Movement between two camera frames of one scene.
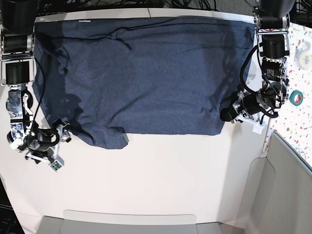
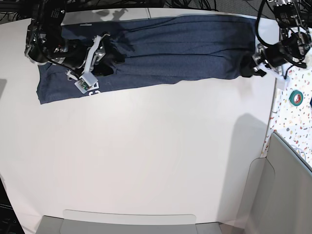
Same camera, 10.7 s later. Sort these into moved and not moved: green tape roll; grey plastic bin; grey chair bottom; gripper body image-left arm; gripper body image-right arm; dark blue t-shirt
Moved: gripper body image-left arm; dark blue t-shirt; gripper body image-right arm
Not moved: grey plastic bin; green tape roll; grey chair bottom
